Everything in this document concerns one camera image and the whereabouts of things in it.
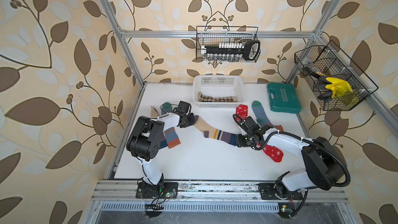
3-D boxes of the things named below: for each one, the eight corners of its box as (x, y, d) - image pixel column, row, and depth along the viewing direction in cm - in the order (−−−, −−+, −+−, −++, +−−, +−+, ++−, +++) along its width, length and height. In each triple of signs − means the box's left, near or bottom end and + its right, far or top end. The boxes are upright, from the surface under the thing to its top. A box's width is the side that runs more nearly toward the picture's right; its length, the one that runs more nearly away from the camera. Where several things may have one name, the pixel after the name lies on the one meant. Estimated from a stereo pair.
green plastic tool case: (270, 111, 105) (273, 107, 101) (266, 85, 120) (268, 81, 117) (300, 114, 103) (304, 110, 100) (292, 87, 119) (294, 83, 115)
